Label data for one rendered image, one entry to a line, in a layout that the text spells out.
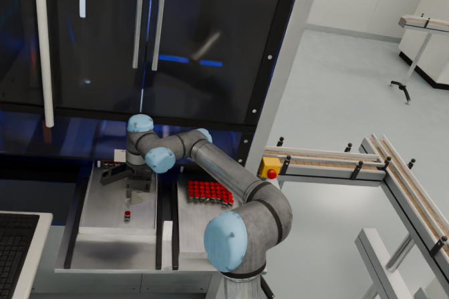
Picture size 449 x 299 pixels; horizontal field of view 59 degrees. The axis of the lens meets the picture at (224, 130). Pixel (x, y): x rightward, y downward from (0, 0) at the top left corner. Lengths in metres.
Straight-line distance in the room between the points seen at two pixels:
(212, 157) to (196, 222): 0.47
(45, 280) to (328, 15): 5.55
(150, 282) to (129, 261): 0.79
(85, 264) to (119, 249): 0.12
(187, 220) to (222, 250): 0.67
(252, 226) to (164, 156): 0.37
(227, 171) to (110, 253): 0.55
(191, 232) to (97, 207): 0.36
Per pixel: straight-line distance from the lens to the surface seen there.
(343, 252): 2.92
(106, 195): 1.60
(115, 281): 2.19
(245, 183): 1.02
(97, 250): 1.44
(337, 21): 6.73
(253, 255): 0.89
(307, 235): 2.89
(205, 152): 1.13
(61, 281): 2.21
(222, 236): 0.86
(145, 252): 1.43
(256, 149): 1.57
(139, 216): 1.53
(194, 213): 1.56
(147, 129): 1.19
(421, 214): 1.95
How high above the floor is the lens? 2.03
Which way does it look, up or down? 35 degrees down
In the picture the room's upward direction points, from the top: 14 degrees clockwise
